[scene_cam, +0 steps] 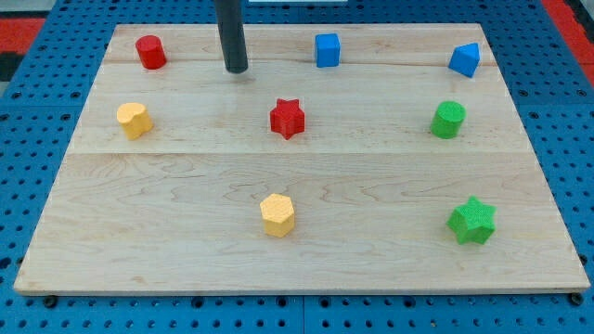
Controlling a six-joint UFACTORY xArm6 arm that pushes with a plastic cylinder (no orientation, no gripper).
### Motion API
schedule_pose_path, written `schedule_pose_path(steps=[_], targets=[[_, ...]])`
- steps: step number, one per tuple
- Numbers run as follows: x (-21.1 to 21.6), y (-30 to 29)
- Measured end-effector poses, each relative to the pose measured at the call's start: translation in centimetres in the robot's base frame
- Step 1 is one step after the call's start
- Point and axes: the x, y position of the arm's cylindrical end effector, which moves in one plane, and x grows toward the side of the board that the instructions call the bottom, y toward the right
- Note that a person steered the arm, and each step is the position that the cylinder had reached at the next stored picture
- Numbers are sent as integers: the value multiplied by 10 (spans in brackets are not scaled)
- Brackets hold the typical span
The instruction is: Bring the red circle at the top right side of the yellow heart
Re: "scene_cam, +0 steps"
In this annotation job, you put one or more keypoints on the yellow heart block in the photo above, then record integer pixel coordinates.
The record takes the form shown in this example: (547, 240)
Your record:
(134, 119)

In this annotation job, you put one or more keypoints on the wooden board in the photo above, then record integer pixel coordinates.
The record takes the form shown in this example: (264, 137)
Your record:
(177, 211)

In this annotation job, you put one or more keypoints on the red star block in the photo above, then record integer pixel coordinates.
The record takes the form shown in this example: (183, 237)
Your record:
(287, 118)

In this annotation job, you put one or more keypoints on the yellow hexagon block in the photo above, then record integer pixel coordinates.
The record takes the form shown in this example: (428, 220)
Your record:
(278, 215)

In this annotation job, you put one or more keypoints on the blue cube block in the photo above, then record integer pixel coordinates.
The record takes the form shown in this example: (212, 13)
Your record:
(327, 50)

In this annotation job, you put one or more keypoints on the green cylinder block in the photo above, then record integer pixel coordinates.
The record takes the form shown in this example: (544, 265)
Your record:
(447, 119)

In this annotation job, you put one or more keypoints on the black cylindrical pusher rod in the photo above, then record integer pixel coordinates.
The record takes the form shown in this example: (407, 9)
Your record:
(231, 34)

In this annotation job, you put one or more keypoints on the green star block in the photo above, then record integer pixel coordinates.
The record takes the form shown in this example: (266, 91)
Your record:
(473, 221)

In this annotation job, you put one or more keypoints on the red cylinder block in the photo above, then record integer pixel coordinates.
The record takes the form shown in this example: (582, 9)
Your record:
(151, 52)

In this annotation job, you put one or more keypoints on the blue triangular prism block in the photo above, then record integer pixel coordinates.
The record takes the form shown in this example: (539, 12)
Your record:
(465, 59)

